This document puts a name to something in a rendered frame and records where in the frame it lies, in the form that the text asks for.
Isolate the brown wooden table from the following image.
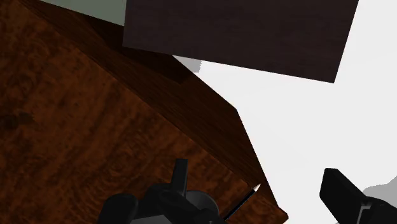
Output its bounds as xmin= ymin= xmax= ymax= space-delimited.
xmin=0 ymin=0 xmax=289 ymax=224

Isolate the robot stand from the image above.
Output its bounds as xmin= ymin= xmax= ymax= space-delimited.
xmin=122 ymin=0 xmax=360 ymax=84

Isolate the black pencil with white tip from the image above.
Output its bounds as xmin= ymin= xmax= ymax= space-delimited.
xmin=223 ymin=183 xmax=262 ymax=221

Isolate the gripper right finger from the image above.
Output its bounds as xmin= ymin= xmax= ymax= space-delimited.
xmin=319 ymin=168 xmax=397 ymax=224

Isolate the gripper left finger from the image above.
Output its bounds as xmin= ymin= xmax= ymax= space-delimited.
xmin=98 ymin=158 xmax=199 ymax=224

